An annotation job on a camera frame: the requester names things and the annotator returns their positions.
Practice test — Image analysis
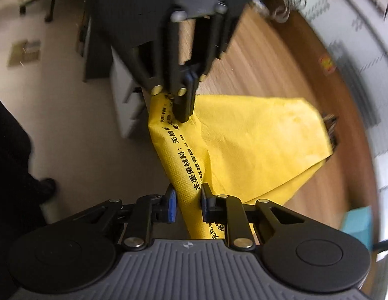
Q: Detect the grey metal cabinet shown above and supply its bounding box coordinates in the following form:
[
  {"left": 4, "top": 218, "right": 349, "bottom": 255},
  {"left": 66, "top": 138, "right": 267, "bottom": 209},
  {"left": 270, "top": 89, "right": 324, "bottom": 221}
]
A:
[{"left": 302, "top": 0, "right": 388, "bottom": 201}]

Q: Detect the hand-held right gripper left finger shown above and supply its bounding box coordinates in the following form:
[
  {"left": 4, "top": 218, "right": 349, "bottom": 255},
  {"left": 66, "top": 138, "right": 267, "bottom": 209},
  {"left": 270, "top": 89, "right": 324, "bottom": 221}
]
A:
[{"left": 61, "top": 184, "right": 177, "bottom": 252}]

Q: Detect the red and yellow sticker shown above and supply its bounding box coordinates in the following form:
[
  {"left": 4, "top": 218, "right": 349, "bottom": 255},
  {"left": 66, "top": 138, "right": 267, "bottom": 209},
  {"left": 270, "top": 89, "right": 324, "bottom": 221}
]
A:
[{"left": 318, "top": 55, "right": 337, "bottom": 75}]

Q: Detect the person's dark trouser leg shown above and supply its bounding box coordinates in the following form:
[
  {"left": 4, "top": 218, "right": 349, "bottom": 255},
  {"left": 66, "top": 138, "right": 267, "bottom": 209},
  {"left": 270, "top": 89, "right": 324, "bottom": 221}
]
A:
[{"left": 0, "top": 93, "right": 47, "bottom": 288}]

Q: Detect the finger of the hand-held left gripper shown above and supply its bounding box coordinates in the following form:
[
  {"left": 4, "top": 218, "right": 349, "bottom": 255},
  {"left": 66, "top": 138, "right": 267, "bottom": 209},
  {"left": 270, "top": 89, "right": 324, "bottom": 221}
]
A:
[
  {"left": 123, "top": 10, "right": 197, "bottom": 123},
  {"left": 185, "top": 2, "right": 241, "bottom": 82}
]

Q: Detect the metal key ring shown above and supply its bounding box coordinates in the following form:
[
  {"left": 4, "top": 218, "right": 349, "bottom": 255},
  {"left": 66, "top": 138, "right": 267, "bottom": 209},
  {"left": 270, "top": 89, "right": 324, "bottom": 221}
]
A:
[{"left": 269, "top": 0, "right": 307, "bottom": 23}]

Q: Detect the teal box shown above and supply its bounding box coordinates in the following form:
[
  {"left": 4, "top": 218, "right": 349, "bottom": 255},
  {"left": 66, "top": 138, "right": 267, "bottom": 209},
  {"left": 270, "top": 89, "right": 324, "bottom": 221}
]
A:
[{"left": 340, "top": 205, "right": 374, "bottom": 248}]

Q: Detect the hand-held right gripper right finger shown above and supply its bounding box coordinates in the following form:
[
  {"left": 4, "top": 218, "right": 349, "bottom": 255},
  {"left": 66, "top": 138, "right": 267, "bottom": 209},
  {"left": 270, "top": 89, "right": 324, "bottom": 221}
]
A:
[{"left": 201, "top": 182, "right": 320, "bottom": 252}]

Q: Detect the grey drawer cabinet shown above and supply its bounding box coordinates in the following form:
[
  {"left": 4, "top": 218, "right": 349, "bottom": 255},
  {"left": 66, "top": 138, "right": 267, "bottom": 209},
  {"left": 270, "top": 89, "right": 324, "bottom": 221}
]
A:
[{"left": 110, "top": 46, "right": 151, "bottom": 139}]

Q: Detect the brass floor socket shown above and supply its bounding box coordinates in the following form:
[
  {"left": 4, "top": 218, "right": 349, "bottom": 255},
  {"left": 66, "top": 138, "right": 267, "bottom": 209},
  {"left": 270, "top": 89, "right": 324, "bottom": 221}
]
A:
[{"left": 7, "top": 39, "right": 42, "bottom": 68}]

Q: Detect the person's black shoe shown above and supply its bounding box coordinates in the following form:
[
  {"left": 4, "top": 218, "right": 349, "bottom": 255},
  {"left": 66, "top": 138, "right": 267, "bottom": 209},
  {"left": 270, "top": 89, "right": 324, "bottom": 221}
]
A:
[{"left": 38, "top": 177, "right": 57, "bottom": 205}]

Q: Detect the dark desk side panel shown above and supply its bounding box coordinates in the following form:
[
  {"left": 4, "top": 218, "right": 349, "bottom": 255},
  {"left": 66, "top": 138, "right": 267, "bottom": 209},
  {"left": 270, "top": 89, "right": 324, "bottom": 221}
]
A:
[{"left": 77, "top": 0, "right": 115, "bottom": 83}]

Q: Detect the yellow non-woven shopping bag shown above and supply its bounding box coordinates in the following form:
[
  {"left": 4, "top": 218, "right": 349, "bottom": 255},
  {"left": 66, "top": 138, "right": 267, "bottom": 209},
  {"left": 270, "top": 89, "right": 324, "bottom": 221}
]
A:
[{"left": 148, "top": 92, "right": 333, "bottom": 241}]

